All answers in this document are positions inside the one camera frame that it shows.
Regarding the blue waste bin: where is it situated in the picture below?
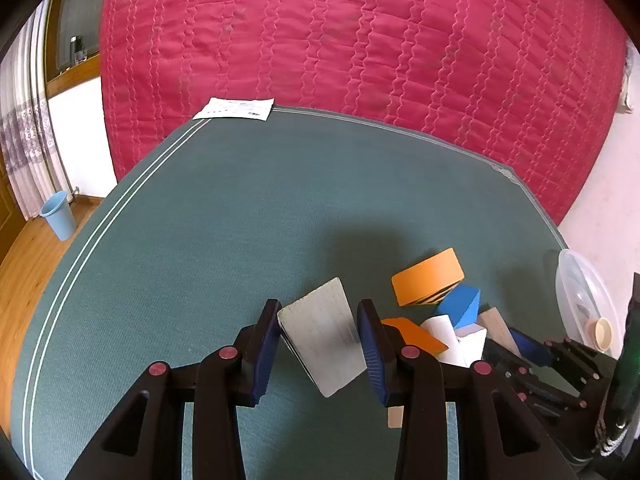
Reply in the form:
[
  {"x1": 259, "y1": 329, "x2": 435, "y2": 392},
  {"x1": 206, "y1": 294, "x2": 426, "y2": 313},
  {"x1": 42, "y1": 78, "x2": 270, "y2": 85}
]
[{"x1": 40, "y1": 191, "x2": 77, "y2": 240}]

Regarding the white paper sheet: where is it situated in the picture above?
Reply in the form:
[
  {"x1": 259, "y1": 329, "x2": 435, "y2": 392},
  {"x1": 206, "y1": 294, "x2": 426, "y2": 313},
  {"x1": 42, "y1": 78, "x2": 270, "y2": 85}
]
[{"x1": 193, "y1": 96, "x2": 274, "y2": 122}]

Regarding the white cylinder block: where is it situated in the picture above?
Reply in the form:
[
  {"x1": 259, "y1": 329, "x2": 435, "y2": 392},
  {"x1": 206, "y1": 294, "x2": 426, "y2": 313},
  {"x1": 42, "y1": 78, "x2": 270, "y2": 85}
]
[{"x1": 420, "y1": 314, "x2": 459, "y2": 362}]

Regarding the orange striped triangular block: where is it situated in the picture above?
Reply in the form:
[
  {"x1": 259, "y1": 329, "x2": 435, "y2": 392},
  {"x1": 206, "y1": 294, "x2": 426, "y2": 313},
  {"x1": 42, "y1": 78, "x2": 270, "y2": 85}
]
[{"x1": 390, "y1": 248, "x2": 464, "y2": 307}]

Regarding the beige wooden block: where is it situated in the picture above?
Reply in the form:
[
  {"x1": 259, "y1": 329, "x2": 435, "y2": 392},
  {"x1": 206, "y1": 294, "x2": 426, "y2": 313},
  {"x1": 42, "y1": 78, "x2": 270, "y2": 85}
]
[{"x1": 387, "y1": 406, "x2": 404, "y2": 429}]

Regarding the green table mat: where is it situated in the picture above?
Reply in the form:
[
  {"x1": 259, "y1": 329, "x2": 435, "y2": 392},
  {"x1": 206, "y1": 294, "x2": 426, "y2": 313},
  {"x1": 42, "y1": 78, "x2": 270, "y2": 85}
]
[{"x1": 11, "y1": 107, "x2": 565, "y2": 479}]

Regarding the blue triangular block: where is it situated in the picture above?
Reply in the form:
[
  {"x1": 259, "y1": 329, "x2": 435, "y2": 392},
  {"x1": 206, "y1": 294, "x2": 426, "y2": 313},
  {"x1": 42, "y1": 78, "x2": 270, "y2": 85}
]
[{"x1": 435, "y1": 284, "x2": 480, "y2": 330}]

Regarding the brown wooden block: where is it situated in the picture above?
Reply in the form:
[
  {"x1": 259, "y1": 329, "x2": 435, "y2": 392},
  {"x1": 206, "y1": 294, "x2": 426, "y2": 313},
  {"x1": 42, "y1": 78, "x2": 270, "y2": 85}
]
[{"x1": 477, "y1": 308, "x2": 522, "y2": 358}]

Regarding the clear plastic bowl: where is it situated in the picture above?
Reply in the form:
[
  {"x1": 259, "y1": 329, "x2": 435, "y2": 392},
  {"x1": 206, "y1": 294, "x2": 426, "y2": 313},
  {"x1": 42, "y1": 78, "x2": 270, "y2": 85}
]
[{"x1": 555, "y1": 249, "x2": 624, "y2": 359}]

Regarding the cream plastic cup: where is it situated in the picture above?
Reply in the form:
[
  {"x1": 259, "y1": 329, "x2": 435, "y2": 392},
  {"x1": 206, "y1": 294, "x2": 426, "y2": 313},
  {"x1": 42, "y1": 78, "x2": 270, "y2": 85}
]
[{"x1": 586, "y1": 318, "x2": 613, "y2": 352}]

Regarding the orange striped wedge block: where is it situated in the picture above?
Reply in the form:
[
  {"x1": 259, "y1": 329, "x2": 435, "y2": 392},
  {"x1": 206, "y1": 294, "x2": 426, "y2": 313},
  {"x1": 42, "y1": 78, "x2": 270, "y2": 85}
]
[{"x1": 382, "y1": 318, "x2": 448, "y2": 356}]

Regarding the white pink cube block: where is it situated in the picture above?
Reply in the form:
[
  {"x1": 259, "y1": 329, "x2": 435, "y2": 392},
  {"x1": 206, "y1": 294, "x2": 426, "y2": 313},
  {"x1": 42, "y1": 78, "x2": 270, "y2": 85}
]
[{"x1": 437, "y1": 323, "x2": 487, "y2": 368}]

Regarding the red quilted bedspread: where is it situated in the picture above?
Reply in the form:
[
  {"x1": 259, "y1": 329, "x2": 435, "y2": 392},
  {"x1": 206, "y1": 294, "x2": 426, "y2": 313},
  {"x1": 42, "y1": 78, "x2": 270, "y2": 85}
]
[{"x1": 100, "y1": 0, "x2": 627, "y2": 221}]

